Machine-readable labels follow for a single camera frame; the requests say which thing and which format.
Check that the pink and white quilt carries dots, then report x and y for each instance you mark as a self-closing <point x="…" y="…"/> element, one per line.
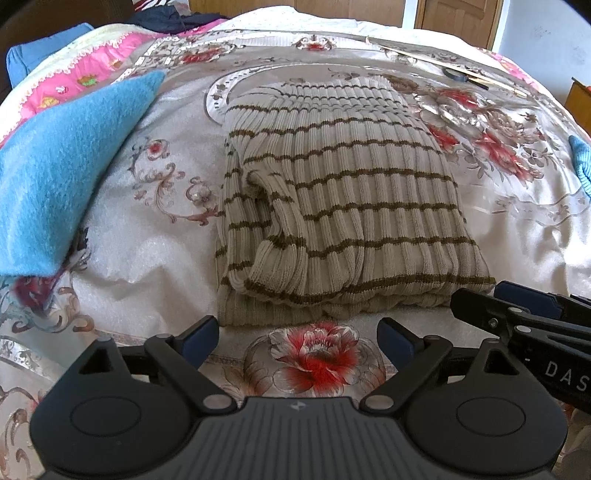
<point x="83" y="64"/>

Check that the blue pillow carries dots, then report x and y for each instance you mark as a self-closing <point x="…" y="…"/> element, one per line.
<point x="41" y="55"/>

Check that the beige brown-striped ribbed sweater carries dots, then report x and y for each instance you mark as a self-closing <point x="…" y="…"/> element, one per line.
<point x="351" y="194"/>

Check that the dark tape roll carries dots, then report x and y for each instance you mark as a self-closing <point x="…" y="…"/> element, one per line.
<point x="455" y="74"/>

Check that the small black tool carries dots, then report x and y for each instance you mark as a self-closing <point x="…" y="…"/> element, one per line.
<point x="478" y="83"/>

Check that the blue ribbed knit garment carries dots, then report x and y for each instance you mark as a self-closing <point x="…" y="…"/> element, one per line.
<point x="582" y="161"/>

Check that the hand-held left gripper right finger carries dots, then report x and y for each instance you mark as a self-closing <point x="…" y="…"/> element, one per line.
<point x="395" y="340"/>

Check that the blue fuzzy cloth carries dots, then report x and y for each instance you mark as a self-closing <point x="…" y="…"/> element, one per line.
<point x="60" y="175"/>

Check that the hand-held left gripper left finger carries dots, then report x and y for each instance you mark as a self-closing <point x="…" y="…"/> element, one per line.
<point x="201" y="340"/>

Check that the wooden wardrobe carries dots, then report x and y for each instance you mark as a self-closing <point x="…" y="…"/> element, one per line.
<point x="351" y="4"/>

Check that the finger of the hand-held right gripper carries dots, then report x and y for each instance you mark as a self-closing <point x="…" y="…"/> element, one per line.
<point x="526" y="299"/>
<point x="480" y="309"/>

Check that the light wooden cabinet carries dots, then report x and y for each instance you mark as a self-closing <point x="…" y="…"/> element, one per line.
<point x="579" y="104"/>

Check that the red white striped cloth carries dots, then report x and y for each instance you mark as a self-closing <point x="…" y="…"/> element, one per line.
<point x="154" y="4"/>

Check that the thin wooden stick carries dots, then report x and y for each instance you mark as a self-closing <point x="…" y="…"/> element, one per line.
<point x="499" y="84"/>

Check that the floral satin bedspread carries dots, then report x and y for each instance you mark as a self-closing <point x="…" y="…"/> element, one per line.
<point x="157" y="240"/>

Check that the wooden door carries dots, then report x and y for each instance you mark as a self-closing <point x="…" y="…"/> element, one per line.
<point x="457" y="21"/>

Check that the navy garment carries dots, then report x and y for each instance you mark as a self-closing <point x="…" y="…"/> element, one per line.
<point x="175" y="21"/>

